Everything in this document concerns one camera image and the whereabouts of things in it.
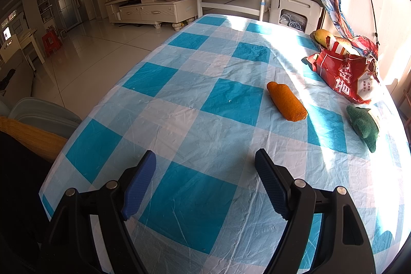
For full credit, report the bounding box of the light blue chair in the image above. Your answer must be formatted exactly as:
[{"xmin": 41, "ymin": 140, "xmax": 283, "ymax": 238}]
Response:
[{"xmin": 8, "ymin": 97, "xmax": 82, "ymax": 140}]

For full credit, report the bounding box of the yellow mango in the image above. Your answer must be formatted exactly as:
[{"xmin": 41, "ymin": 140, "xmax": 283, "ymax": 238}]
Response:
[{"xmin": 310, "ymin": 29, "xmax": 338, "ymax": 46}]

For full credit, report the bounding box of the yellow knitted cushion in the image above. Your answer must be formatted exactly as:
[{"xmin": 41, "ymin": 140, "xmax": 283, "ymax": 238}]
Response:
[{"xmin": 0, "ymin": 116, "xmax": 69, "ymax": 162}]

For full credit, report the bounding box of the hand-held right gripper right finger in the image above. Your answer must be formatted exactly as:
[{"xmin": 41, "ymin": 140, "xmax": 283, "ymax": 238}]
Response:
[{"xmin": 255, "ymin": 149, "xmax": 376, "ymax": 274}]

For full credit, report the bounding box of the blue white checked tablecloth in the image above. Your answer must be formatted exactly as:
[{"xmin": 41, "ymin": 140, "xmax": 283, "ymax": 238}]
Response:
[{"xmin": 39, "ymin": 14, "xmax": 411, "ymax": 274}]

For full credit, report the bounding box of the red snack bag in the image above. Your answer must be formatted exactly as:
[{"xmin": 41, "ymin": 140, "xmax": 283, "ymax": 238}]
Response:
[{"xmin": 301, "ymin": 36, "xmax": 382, "ymax": 105}]

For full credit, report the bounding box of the white wall cabinet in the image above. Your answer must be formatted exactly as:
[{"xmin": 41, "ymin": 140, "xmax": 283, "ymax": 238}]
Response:
[{"xmin": 328, "ymin": 0, "xmax": 411, "ymax": 85}]

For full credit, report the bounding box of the green plush toy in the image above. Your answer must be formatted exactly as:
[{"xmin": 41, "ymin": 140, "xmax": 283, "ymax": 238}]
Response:
[{"xmin": 346, "ymin": 104, "xmax": 381, "ymax": 153}]

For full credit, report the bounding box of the red plastic stool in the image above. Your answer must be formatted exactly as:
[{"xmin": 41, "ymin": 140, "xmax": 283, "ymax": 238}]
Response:
[{"xmin": 42, "ymin": 31, "xmax": 62, "ymax": 57}]

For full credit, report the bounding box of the white floor appliance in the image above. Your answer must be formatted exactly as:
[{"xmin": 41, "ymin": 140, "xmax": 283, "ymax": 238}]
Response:
[{"xmin": 269, "ymin": 0, "xmax": 323, "ymax": 34}]

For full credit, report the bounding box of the cream TV cabinet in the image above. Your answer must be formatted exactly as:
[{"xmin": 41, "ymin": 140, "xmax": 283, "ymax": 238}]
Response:
[{"xmin": 105, "ymin": 0, "xmax": 197, "ymax": 29}]

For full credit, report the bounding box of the glass panel door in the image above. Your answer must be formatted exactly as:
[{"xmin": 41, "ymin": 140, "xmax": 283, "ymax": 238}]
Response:
[{"xmin": 53, "ymin": 0, "xmax": 81, "ymax": 31}]

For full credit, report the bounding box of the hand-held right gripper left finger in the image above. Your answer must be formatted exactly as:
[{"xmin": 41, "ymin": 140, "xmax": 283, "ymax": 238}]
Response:
[{"xmin": 40, "ymin": 150, "xmax": 157, "ymax": 274}]

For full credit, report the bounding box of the colourful printed bag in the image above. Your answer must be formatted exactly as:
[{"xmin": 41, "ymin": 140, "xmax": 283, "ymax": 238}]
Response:
[{"xmin": 315, "ymin": 0, "xmax": 380, "ymax": 75}]

